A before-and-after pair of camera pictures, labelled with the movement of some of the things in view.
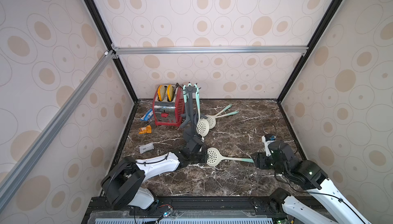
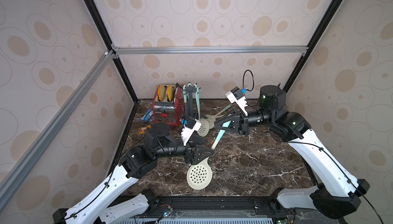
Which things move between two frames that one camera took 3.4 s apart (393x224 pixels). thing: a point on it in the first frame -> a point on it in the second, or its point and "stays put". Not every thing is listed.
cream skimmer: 202,127 stays put
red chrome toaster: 167,113 stays put
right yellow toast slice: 170,92 stays put
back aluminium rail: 209,50 stays put
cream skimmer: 215,157 -> 199,176
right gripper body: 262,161 -> 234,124
